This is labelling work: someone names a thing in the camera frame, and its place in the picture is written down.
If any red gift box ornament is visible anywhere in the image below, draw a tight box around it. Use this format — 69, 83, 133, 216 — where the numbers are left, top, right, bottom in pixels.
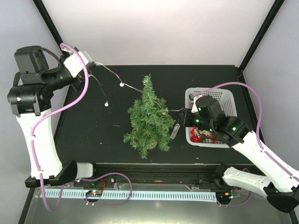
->
191, 136, 200, 143

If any small green christmas tree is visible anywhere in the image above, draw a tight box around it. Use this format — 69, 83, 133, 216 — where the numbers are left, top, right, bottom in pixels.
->
123, 75, 175, 159

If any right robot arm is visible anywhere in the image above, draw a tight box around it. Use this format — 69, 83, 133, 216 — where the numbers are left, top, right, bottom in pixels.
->
178, 95, 299, 213

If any white slotted cable duct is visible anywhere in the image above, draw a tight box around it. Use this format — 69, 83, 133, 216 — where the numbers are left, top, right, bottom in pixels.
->
42, 189, 217, 203

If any white plastic basket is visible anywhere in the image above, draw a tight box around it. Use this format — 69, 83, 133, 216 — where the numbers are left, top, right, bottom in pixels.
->
185, 87, 237, 148

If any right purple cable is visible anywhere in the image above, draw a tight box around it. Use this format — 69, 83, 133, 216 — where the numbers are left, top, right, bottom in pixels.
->
191, 81, 299, 182

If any purple cable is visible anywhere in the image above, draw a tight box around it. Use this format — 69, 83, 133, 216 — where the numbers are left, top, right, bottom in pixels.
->
30, 42, 90, 212
191, 81, 299, 182

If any clear battery box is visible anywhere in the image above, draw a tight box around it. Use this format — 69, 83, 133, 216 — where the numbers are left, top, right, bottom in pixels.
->
171, 123, 180, 140

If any red ribbon bow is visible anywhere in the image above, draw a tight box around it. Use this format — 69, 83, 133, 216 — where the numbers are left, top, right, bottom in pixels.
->
190, 127, 198, 136

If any white ball light string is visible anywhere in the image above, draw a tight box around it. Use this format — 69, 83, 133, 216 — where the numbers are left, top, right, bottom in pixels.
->
88, 62, 185, 115

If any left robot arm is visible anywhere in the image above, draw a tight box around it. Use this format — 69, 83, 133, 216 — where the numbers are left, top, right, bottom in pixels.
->
7, 46, 100, 188

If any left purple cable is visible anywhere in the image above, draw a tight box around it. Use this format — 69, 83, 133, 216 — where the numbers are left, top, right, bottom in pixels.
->
30, 42, 90, 212

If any small circuit board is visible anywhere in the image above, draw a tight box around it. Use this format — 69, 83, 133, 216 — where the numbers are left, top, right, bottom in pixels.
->
85, 190, 103, 197

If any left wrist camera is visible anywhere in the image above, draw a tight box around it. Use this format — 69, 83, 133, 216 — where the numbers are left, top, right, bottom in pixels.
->
63, 51, 93, 78

